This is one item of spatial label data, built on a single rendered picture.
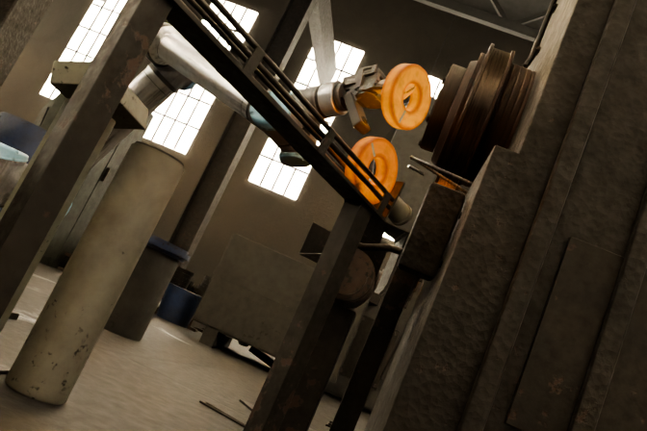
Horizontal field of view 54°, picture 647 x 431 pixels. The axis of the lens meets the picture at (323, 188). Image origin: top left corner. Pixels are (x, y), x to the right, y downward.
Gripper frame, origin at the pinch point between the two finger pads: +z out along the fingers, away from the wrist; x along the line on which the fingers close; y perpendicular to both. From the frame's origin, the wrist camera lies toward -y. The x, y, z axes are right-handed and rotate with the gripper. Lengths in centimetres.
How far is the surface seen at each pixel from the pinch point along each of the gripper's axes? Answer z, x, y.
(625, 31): 42, 21, 21
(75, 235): -395, 150, 46
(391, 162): -3.7, 3.2, -17.3
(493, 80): 6.1, 31.1, 22.4
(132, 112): -39, -43, -25
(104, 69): -9, -67, -39
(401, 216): -5.5, 14.3, -26.2
